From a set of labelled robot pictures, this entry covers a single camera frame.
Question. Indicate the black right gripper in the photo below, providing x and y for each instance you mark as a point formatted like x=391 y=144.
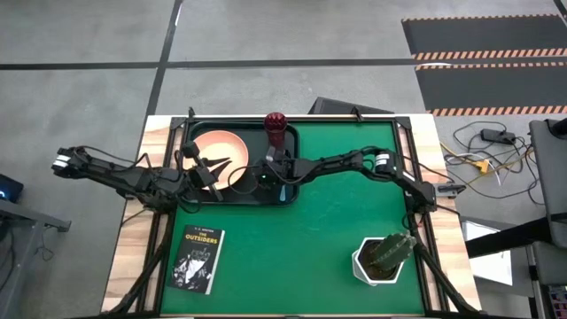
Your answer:
x=277 y=173

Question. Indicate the yellow plug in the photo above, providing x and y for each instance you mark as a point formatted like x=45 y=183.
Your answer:
x=481 y=166

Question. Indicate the grey machine housing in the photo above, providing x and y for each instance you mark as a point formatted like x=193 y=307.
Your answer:
x=549 y=177

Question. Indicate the black metal table frame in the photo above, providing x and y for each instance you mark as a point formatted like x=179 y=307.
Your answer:
x=178 y=122

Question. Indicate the pale pink round plate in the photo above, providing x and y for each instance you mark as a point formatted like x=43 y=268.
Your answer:
x=221 y=146

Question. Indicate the grey metal desk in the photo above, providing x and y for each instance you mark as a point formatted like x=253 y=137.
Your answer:
x=26 y=212

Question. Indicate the black frame clamp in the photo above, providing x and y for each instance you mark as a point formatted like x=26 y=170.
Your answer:
x=356 y=114
x=191 y=114

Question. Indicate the black device blue light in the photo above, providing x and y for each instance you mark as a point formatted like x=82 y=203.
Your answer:
x=6 y=188

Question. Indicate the dark green plastic tray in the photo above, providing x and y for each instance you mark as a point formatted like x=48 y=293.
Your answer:
x=257 y=137

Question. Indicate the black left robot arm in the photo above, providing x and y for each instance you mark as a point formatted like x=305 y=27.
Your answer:
x=124 y=177

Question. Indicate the black striped floor mat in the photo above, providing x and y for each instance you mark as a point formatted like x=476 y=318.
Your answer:
x=483 y=33
x=487 y=86

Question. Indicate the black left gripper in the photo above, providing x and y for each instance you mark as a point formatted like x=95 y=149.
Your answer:
x=204 y=177

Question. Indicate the black paperback book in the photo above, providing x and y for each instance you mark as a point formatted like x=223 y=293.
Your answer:
x=197 y=259

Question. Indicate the white paper sheet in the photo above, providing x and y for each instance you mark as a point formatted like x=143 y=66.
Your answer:
x=487 y=266

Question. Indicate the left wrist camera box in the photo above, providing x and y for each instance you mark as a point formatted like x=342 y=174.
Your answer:
x=190 y=150

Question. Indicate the red faceted plastic cup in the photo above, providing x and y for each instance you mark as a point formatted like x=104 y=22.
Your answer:
x=275 y=122

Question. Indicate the green cactus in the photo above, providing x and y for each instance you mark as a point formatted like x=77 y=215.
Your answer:
x=392 y=252

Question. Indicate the white hexagonal plant pot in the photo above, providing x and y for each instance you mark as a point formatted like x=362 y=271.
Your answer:
x=359 y=270

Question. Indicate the black power adapter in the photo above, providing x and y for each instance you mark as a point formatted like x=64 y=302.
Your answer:
x=498 y=135

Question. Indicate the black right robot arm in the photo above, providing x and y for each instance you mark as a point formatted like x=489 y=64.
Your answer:
x=336 y=164

